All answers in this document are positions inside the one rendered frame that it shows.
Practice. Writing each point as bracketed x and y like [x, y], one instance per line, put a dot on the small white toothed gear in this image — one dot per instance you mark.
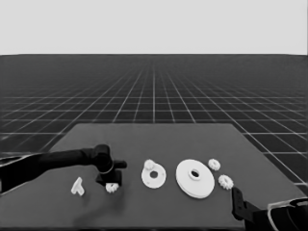
[146, 166]
[211, 164]
[109, 189]
[222, 181]

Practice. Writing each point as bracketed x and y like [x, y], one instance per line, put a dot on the small white T-shaped piece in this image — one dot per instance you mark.
[78, 190]

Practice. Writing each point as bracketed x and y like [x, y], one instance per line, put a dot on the white round carrier with pins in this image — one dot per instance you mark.
[150, 182]

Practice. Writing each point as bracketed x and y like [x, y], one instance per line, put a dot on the large thick white disc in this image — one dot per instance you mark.
[189, 187]

